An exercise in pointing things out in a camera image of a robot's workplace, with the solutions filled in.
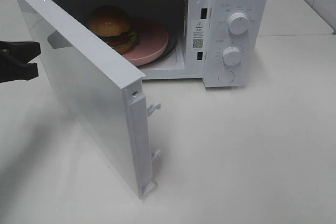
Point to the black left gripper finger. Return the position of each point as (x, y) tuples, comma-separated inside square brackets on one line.
[(12, 69), (23, 51)]

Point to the burger with lettuce and cheese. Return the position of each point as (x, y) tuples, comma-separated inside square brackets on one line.
[(114, 26)]

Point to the white microwave door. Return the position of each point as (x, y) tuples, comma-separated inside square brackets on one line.
[(101, 88)]

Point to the pink round plate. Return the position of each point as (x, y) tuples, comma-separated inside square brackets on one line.
[(152, 40)]

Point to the round door release button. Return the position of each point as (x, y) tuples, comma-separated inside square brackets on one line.
[(226, 77)]

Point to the glass microwave turntable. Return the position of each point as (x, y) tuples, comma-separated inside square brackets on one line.
[(171, 46)]

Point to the white microwave oven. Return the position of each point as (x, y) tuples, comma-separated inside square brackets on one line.
[(202, 31)]

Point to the lower white timer knob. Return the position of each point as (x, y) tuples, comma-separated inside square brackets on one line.
[(232, 56)]

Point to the upper white power knob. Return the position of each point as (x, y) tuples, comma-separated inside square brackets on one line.
[(238, 22)]

